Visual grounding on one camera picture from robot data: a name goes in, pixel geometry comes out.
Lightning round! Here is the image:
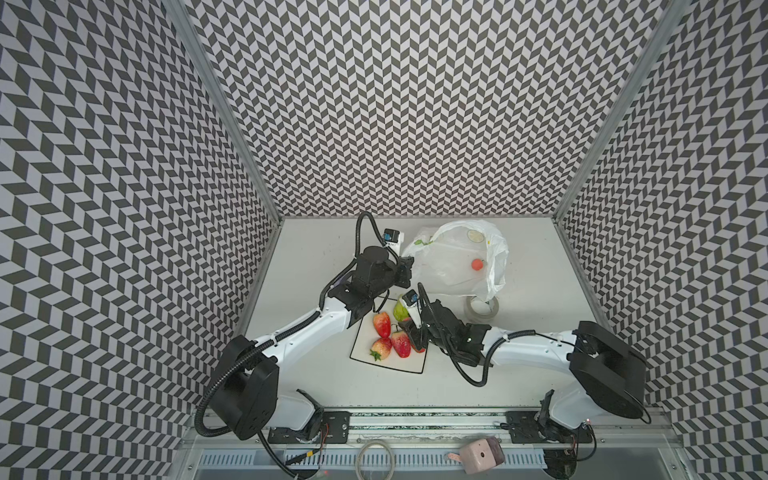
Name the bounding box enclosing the aluminium front rail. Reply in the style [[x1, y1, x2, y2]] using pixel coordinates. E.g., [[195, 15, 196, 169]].
[[179, 407, 685, 451]]

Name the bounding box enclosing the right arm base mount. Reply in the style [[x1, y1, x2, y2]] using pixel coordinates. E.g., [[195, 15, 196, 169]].
[[499, 390, 593, 445]]

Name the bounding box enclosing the grey cable loop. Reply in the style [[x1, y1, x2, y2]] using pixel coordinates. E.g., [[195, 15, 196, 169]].
[[355, 439, 396, 480]]

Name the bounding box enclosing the green fake pear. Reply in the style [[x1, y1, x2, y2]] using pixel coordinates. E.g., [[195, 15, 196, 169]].
[[393, 301, 410, 322]]

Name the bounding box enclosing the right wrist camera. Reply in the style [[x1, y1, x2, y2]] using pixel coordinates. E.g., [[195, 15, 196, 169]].
[[401, 289, 422, 328]]

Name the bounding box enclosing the white square plate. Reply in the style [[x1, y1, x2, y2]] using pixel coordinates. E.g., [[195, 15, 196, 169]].
[[349, 297, 427, 374]]

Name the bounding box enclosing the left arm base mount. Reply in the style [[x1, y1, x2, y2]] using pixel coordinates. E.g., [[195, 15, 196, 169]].
[[267, 389, 351, 445]]

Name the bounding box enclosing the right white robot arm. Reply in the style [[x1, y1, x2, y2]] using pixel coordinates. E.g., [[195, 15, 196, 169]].
[[401, 285, 651, 430]]

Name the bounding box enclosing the red fake strawberry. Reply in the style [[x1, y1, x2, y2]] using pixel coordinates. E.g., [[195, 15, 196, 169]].
[[373, 311, 392, 338], [369, 338, 392, 362], [390, 331, 412, 358]]

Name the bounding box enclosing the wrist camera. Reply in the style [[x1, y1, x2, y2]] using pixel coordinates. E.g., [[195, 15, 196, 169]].
[[382, 228, 405, 255], [401, 289, 422, 328]]

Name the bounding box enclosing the pink box device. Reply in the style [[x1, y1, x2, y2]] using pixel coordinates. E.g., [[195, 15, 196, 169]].
[[446, 437, 505, 475]]

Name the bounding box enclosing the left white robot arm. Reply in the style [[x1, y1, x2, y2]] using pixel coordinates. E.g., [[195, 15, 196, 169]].
[[194, 227, 413, 440]]

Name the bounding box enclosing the white plastic bag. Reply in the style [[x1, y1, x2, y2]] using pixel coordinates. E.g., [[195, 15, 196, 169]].
[[402, 220, 510, 301]]

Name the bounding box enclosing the clear tape roll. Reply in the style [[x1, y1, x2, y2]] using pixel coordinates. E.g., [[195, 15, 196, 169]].
[[464, 296, 500, 324]]

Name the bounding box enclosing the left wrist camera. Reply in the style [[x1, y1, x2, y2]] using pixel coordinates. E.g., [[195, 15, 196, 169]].
[[382, 228, 405, 255]]

